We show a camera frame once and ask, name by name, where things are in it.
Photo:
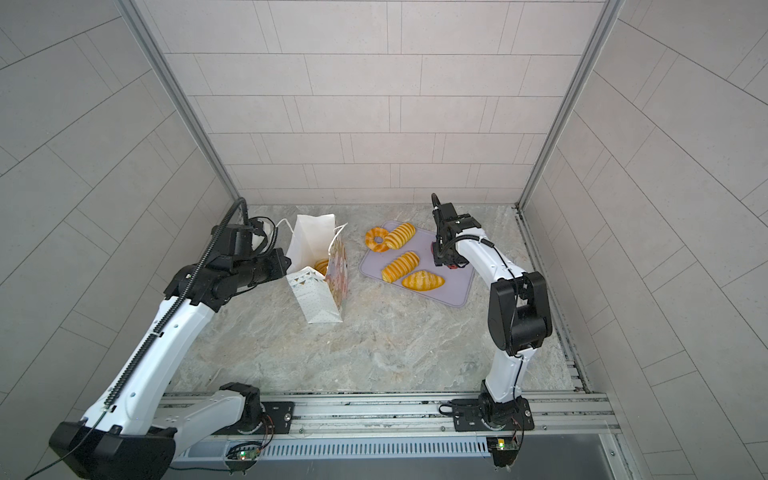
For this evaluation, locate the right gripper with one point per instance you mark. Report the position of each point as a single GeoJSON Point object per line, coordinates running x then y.
{"type": "Point", "coordinates": [447, 225]}

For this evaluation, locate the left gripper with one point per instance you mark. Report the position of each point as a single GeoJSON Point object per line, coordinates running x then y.
{"type": "Point", "coordinates": [278, 264]}

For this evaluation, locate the lilac plastic tray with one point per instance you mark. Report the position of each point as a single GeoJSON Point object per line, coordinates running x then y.
{"type": "Point", "coordinates": [453, 293]}

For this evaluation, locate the white cartoon paper bag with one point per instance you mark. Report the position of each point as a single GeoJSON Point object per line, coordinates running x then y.
{"type": "Point", "coordinates": [318, 274]}

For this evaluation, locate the twisted fake bread top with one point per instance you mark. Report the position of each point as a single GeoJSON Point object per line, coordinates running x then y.
{"type": "Point", "coordinates": [322, 266]}

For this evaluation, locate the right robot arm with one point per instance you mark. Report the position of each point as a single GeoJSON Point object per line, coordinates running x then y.
{"type": "Point", "coordinates": [518, 317]}

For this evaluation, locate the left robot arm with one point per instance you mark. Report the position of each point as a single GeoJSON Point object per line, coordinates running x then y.
{"type": "Point", "coordinates": [119, 436]}

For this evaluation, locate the fake croissant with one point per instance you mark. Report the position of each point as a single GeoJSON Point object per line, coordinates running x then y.
{"type": "Point", "coordinates": [422, 281]}

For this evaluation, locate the striped spiral fake bread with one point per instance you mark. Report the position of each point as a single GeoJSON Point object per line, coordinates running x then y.
{"type": "Point", "coordinates": [400, 267]}

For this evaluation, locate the left circuit board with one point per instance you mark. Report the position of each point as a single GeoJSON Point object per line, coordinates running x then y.
{"type": "Point", "coordinates": [245, 452]}

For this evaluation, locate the circuit board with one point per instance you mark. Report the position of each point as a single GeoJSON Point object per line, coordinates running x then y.
{"type": "Point", "coordinates": [503, 450]}
{"type": "Point", "coordinates": [245, 452]}

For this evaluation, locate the right circuit board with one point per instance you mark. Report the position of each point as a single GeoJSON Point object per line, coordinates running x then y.
{"type": "Point", "coordinates": [503, 450]}

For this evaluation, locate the ring shaped fake bread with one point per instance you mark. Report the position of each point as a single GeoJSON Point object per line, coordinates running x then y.
{"type": "Point", "coordinates": [375, 239]}

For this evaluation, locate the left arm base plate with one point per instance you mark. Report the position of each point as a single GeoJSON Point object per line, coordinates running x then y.
{"type": "Point", "coordinates": [276, 415]}

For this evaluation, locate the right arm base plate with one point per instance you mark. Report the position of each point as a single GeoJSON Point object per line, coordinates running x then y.
{"type": "Point", "coordinates": [475, 415]}

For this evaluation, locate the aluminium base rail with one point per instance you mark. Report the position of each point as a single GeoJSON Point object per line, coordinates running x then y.
{"type": "Point", "coordinates": [372, 414]}

